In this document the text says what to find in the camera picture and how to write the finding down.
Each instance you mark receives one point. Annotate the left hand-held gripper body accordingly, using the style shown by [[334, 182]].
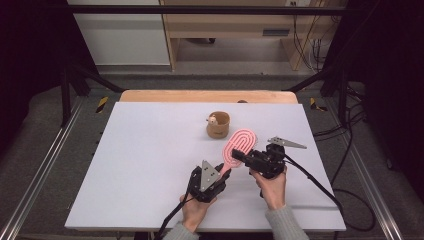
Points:
[[206, 183]]

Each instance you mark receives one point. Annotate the person's right hand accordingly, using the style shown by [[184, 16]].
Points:
[[273, 190]]

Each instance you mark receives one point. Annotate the aluminium floor rail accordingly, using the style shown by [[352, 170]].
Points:
[[373, 186], [40, 173]]

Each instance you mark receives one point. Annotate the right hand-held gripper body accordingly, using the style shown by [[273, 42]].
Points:
[[270, 161]]

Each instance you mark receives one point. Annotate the tan pot with bear figure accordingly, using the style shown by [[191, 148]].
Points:
[[219, 128]]

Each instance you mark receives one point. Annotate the pink hairbrush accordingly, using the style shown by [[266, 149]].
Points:
[[240, 141]]

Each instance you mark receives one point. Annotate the person's left hand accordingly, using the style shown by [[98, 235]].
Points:
[[195, 213]]

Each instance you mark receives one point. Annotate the dark curtain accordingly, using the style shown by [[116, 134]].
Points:
[[30, 60], [393, 83]]

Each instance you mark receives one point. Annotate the yellow black tape marker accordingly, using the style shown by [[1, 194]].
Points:
[[102, 104], [315, 105]]

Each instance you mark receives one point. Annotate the white table board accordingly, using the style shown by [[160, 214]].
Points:
[[150, 160]]

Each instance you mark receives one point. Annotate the black metal frame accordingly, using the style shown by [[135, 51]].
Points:
[[200, 10]]

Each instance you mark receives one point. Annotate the white cabinet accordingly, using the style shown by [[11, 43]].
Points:
[[123, 36]]

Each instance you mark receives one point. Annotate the wooden table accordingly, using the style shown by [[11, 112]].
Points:
[[206, 96]]

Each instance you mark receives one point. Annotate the light wooden desk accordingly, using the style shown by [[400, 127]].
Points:
[[233, 25]]

